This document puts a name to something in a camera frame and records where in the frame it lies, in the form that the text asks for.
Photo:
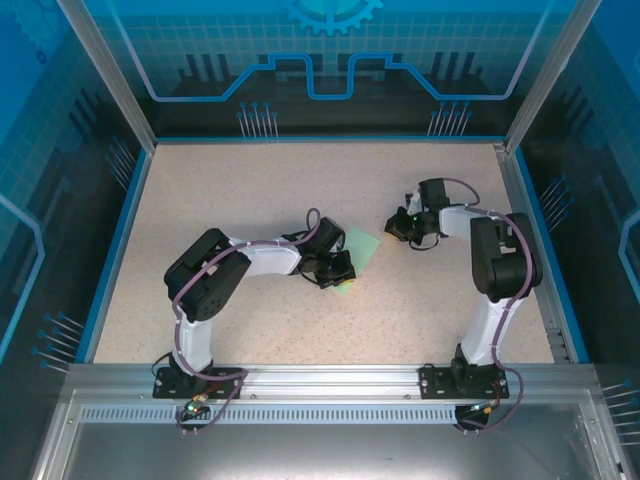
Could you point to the light green paper sheet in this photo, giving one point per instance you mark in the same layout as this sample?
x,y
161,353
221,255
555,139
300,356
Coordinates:
x,y
365,247

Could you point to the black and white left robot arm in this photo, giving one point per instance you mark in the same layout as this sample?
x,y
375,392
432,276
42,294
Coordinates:
x,y
205,280

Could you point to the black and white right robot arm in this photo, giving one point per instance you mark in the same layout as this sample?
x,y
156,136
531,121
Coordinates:
x,y
505,260

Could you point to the grey sheet metal cover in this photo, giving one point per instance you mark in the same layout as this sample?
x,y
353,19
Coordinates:
x,y
300,455

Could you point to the aluminium base beam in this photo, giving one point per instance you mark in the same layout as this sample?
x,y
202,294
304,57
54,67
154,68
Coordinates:
x,y
330,380

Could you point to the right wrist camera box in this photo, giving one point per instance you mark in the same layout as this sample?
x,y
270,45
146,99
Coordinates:
x,y
413,197

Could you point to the aluminium side rail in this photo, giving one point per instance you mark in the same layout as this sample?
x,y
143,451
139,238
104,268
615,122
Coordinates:
x,y
518,200

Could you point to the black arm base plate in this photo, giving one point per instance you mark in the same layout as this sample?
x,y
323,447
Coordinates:
x,y
162,384
432,382

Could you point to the aluminium frame post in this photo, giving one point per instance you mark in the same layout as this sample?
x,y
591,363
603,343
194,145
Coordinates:
x,y
548,75
111,75

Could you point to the blue printed enclosure panel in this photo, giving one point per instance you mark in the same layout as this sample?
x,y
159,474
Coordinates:
x,y
320,50
600,150
40,150

